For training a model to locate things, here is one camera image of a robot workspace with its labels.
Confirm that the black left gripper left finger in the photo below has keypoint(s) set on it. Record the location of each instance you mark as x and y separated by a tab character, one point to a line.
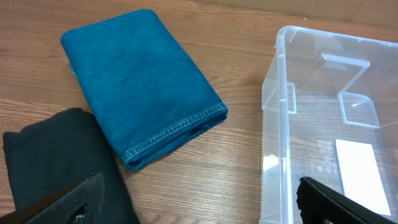
80	202

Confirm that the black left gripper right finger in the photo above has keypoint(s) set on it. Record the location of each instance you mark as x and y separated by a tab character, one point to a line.
319	204

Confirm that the black cloth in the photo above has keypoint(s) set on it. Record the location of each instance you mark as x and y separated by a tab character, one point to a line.
47	156

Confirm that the white label in container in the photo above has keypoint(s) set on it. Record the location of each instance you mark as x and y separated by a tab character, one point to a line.
360	176

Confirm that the clear plastic container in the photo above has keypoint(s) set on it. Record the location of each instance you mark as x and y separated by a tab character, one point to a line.
323	86

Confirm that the teal folded towel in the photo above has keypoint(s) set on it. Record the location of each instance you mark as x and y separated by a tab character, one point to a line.
145	91

